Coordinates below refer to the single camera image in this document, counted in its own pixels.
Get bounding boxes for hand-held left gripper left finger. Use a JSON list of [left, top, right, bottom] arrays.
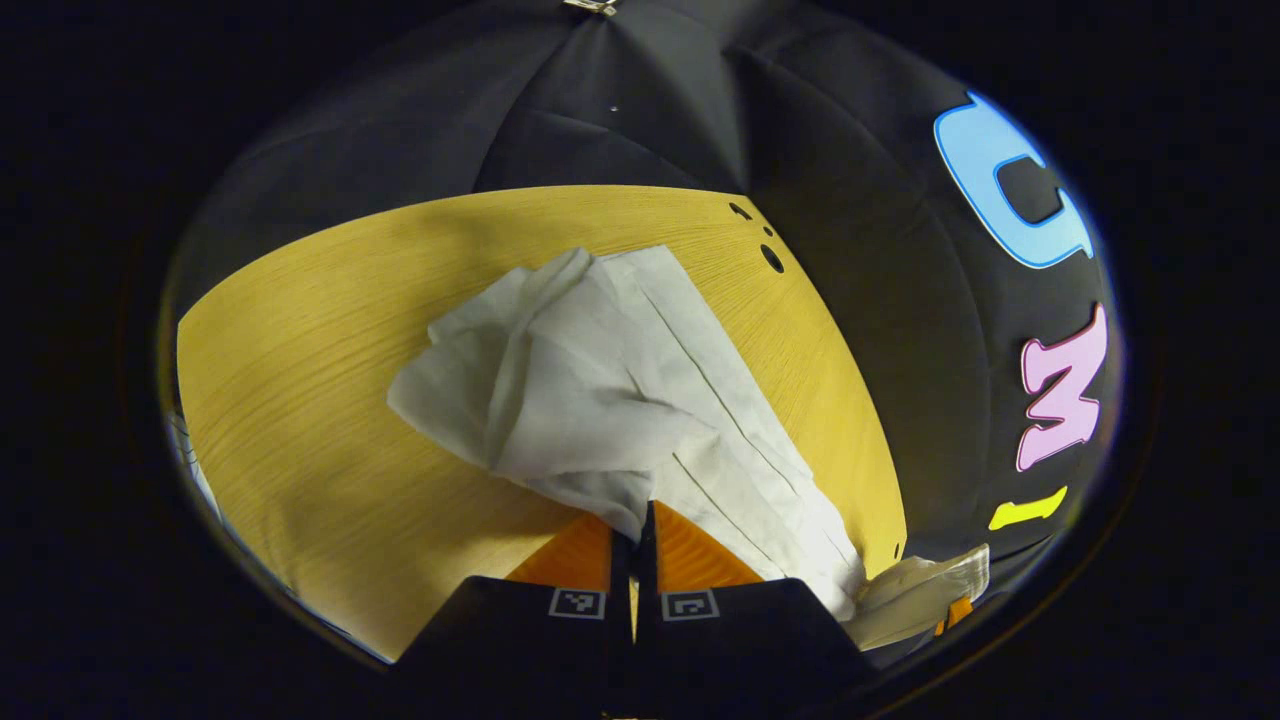
[[388, 513, 634, 716]]

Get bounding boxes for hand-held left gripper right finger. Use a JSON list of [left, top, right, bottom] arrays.
[[637, 500, 879, 716]]

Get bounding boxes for white jeans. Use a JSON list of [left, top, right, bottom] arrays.
[[387, 245, 991, 651]]

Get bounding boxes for black backdrop cloth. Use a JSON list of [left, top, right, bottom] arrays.
[[165, 0, 1126, 641]]

